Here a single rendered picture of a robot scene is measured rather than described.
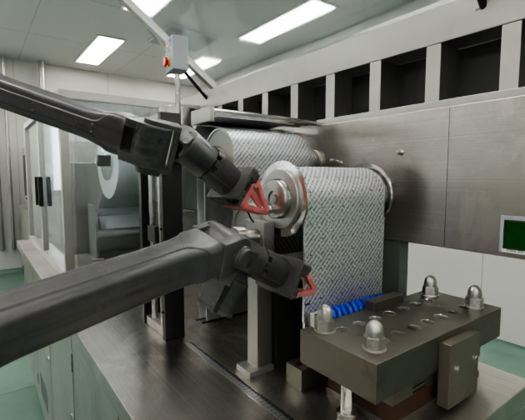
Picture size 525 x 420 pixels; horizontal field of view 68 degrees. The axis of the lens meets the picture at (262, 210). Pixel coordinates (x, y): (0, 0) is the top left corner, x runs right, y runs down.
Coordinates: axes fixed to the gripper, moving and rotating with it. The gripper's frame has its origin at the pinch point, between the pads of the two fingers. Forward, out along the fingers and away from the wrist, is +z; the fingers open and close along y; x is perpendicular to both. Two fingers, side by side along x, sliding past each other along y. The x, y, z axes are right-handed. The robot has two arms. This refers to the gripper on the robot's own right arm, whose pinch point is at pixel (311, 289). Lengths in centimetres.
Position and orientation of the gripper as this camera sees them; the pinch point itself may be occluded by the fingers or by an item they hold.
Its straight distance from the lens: 75.8
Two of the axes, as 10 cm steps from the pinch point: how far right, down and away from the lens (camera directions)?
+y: 5.9, 0.8, -8.0
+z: 7.0, 4.3, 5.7
